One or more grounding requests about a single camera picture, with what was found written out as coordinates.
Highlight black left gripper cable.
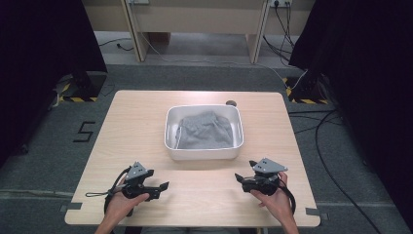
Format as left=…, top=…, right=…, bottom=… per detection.
left=85, top=167, right=131, bottom=216

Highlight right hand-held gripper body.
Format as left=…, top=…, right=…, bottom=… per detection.
left=243, top=157, right=289, bottom=197

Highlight dark tape corner marker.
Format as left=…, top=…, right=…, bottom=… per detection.
left=58, top=202, right=83, bottom=214
left=305, top=207, right=330, bottom=221

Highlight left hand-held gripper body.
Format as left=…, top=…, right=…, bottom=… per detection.
left=120, top=161, right=162, bottom=201

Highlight person's right hand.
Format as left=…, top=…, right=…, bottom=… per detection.
left=249, top=171, right=294, bottom=226

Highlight person's left hand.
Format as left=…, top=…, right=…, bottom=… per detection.
left=103, top=181, right=151, bottom=226

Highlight beige wooden desk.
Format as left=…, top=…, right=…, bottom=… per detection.
left=81, top=0, right=317, bottom=64

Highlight white plastic bin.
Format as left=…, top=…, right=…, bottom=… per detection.
left=164, top=103, right=245, bottom=162

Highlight black power cable bundle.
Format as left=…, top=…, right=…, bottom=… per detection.
left=261, top=2, right=295, bottom=68

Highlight black curtain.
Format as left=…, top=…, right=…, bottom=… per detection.
left=288, top=0, right=413, bottom=225
left=0, top=0, right=108, bottom=168

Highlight short black floor cable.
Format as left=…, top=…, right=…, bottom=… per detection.
left=97, top=37, right=135, bottom=53

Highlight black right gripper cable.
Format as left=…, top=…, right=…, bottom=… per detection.
left=278, top=178, right=297, bottom=216

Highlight white power outlet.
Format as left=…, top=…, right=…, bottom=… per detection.
left=269, top=0, right=293, bottom=9

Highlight stand base with striped tape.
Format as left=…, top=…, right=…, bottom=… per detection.
left=282, top=72, right=330, bottom=106
left=53, top=71, right=108, bottom=103

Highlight long black floor cable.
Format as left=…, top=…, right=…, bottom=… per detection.
left=314, top=110, right=385, bottom=234

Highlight grey pants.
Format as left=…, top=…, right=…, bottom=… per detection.
left=174, top=110, right=235, bottom=151

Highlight thin black floor cables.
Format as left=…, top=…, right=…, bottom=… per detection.
left=287, top=109, right=346, bottom=135

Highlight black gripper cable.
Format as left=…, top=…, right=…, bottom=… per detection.
left=278, top=178, right=297, bottom=216
left=85, top=167, right=131, bottom=216

